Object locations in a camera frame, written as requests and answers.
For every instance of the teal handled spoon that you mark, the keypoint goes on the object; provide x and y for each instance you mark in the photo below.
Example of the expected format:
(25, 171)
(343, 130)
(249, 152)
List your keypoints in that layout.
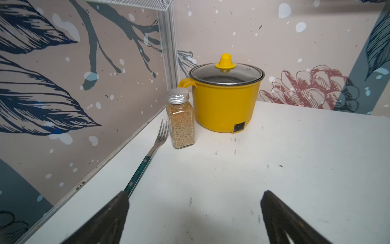
(160, 140)

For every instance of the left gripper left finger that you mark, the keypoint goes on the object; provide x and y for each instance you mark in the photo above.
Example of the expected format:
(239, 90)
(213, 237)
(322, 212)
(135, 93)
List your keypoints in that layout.
(106, 226)

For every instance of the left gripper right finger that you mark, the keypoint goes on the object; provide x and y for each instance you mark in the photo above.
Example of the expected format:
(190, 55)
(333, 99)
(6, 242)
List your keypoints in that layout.
(283, 224)

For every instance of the yellow pot with lid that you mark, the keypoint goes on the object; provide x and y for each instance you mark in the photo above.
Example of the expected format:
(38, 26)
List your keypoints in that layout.
(224, 94)

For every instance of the small glass jar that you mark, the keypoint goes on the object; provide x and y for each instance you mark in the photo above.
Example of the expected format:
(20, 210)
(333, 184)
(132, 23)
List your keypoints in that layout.
(181, 117)

